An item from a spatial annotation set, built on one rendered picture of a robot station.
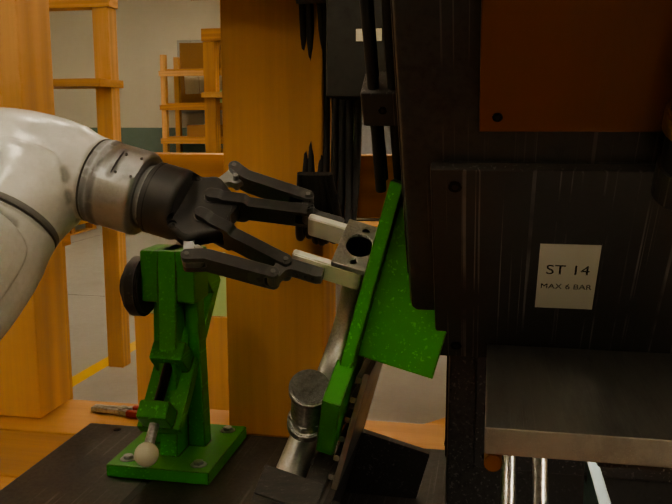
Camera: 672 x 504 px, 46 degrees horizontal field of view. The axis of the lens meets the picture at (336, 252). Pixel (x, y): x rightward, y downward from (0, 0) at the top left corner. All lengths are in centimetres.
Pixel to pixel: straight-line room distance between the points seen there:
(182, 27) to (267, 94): 1062
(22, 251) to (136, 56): 1118
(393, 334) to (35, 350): 70
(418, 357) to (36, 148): 43
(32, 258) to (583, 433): 53
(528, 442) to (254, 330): 66
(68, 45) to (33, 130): 1161
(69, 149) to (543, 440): 54
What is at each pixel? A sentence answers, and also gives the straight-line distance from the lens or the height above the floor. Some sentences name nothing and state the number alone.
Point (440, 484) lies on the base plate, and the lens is 99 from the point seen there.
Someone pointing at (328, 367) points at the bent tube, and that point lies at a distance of 85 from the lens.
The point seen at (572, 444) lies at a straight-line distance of 53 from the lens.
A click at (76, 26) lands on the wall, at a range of 1242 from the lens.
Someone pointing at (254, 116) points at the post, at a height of 133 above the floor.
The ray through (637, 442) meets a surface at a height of 113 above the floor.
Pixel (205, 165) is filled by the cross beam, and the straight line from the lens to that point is 121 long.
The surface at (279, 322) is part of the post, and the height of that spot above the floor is 105.
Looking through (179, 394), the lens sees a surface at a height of 100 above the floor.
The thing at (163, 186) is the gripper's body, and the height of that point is 126.
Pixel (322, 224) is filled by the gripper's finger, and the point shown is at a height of 122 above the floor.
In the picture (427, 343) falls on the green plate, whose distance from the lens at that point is 71.
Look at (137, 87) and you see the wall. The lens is 1193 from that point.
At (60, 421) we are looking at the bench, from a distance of 129.
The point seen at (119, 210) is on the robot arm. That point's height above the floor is 123.
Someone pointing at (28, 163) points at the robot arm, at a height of 128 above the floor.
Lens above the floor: 132
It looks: 9 degrees down
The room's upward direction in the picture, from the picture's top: straight up
